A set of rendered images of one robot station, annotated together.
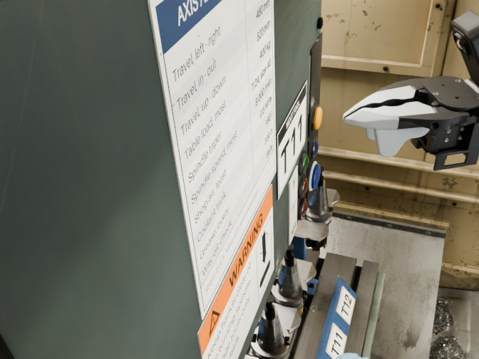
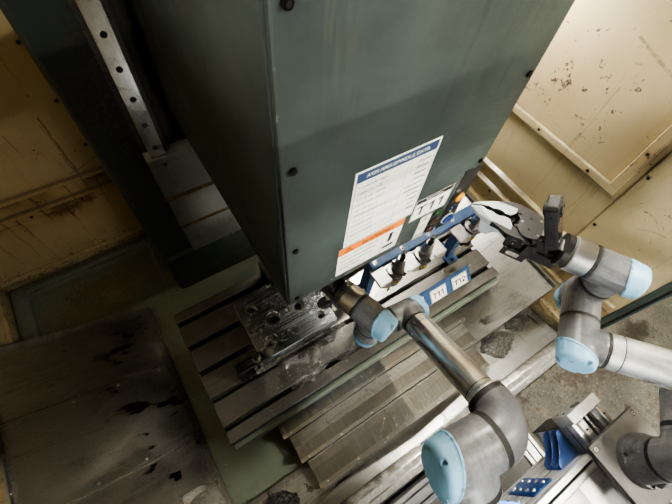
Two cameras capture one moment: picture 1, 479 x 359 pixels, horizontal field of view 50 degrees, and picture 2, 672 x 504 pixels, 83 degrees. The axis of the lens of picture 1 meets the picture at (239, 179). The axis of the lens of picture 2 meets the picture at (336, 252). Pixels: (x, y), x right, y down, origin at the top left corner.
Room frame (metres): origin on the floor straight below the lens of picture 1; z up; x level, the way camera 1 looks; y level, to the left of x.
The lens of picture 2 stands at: (-0.13, -0.13, 2.26)
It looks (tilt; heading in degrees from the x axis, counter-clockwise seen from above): 60 degrees down; 28
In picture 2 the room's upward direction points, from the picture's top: 8 degrees clockwise
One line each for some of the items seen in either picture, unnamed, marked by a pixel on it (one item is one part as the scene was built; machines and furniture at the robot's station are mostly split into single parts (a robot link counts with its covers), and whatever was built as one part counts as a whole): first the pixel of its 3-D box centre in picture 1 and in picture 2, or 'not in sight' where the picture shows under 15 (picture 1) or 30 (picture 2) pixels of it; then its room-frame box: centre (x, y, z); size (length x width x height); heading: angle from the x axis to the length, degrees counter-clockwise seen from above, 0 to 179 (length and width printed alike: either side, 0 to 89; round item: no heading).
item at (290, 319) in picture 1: (280, 317); (410, 262); (0.53, -0.05, 1.21); 0.07 x 0.05 x 0.01; 67
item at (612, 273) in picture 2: not in sight; (613, 272); (0.52, -0.43, 1.61); 0.11 x 0.08 x 0.09; 98
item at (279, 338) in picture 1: (269, 326); (399, 263); (0.48, -0.03, 1.26); 0.04 x 0.04 x 0.07
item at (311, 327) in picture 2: not in sight; (285, 314); (0.23, 0.22, 0.97); 0.29 x 0.23 x 0.05; 157
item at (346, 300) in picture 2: not in sight; (351, 297); (0.26, 0.01, 1.35); 0.08 x 0.05 x 0.08; 174
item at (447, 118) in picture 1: (433, 113); (511, 229); (0.47, -0.21, 1.64); 0.09 x 0.05 x 0.02; 98
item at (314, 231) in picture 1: (311, 230); (461, 234); (0.74, -0.14, 1.21); 0.07 x 0.05 x 0.01; 67
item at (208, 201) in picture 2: not in sight; (235, 185); (0.45, 0.63, 1.16); 0.48 x 0.05 x 0.51; 157
